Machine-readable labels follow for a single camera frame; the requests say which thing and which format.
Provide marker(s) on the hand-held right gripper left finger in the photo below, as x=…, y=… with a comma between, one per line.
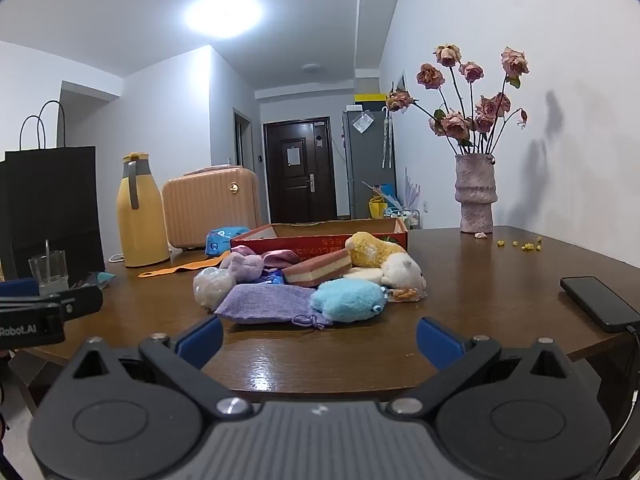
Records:
x=202, y=341

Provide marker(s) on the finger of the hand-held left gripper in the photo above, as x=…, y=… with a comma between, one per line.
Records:
x=20, y=287
x=82, y=303

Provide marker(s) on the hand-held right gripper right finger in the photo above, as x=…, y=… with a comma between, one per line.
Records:
x=440, y=342

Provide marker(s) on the white plush toy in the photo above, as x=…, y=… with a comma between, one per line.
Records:
x=402, y=270

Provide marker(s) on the lilac fluffy scrunchie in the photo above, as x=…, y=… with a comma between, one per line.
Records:
x=245, y=267

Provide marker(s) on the blue snack packet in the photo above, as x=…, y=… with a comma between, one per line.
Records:
x=274, y=276

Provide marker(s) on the blue plush toy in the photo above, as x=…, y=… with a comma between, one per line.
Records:
x=345, y=300

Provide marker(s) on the yellow plush toy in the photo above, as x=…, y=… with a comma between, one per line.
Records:
x=372, y=252

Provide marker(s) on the pink satin scrunchie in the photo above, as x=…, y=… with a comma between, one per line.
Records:
x=282, y=257

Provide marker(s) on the pink layered sponge block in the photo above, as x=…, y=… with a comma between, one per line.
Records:
x=320, y=267

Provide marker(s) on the red cardboard box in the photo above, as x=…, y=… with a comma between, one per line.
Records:
x=310, y=246

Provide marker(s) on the clear drinking glass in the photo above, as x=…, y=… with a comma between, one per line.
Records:
x=47, y=272

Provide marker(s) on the teal patterned wrapper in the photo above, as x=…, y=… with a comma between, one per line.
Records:
x=105, y=277

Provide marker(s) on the orange shoehorn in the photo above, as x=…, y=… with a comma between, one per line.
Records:
x=170, y=270

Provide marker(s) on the black paper bag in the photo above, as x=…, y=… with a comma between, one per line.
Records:
x=50, y=200

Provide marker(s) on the yellow thermos jug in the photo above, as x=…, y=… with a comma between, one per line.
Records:
x=142, y=225

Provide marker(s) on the blue tissue pack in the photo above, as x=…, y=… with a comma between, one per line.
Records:
x=222, y=240

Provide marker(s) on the scattered yellow crumbs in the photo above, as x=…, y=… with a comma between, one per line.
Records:
x=526, y=246

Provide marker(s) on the peach hard-shell suitcase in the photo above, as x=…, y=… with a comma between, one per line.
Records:
x=210, y=205

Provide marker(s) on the yellow bag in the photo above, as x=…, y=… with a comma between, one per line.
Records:
x=377, y=207

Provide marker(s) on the pink ceramic vase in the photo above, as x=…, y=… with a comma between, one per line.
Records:
x=475, y=195

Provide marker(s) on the blue wrapping paper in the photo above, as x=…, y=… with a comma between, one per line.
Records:
x=382, y=191

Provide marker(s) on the black smartphone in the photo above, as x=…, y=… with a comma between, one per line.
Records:
x=597, y=302

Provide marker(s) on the dark entrance door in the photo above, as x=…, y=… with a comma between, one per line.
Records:
x=300, y=185

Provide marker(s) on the grey refrigerator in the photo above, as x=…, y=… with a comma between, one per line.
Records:
x=367, y=160

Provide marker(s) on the dark side door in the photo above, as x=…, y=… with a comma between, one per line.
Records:
x=242, y=140

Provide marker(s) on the white folded umbrella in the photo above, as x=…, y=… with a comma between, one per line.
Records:
x=386, y=140

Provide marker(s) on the dried pink roses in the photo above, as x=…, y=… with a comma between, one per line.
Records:
x=456, y=125

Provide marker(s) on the clear plastic bag on refrigerator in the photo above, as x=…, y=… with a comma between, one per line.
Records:
x=363, y=122

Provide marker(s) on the yellow and black box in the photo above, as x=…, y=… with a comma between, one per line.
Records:
x=370, y=96

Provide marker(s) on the round ceiling light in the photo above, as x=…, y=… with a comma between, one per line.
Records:
x=224, y=15

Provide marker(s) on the purple wall decal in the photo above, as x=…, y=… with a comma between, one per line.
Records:
x=412, y=187

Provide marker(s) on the framed wall picture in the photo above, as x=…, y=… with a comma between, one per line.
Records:
x=401, y=82

